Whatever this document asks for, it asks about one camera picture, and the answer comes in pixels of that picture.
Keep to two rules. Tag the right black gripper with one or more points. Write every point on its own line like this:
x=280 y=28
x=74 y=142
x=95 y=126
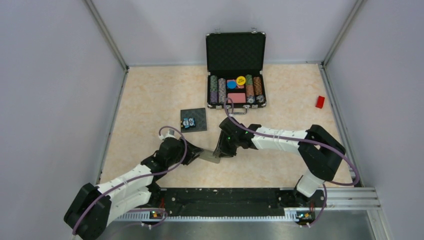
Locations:
x=222 y=149

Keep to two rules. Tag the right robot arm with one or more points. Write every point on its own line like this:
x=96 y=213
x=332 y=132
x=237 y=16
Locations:
x=319 y=150

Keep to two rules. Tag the yellow round chip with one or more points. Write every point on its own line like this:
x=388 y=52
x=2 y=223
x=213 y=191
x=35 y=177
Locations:
x=241 y=80

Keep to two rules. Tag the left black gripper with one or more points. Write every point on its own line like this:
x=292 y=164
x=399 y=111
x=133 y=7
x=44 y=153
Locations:
x=192 y=152

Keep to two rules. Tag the pink card deck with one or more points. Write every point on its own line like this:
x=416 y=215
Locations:
x=237 y=97

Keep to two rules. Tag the black poker chip case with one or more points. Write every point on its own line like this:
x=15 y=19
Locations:
x=230 y=55

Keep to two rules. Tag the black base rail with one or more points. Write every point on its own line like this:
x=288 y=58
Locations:
x=231 y=202

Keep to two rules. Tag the red toy brick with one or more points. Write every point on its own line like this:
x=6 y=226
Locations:
x=320 y=102

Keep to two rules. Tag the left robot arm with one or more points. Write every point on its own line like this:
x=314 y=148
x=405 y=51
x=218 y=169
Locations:
x=96 y=206

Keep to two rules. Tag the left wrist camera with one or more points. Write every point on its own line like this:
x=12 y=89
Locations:
x=169 y=134

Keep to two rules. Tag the black foam battery tray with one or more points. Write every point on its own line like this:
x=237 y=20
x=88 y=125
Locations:
x=193 y=120

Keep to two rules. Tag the blue round chip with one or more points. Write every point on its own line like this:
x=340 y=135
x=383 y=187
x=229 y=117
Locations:
x=231 y=84

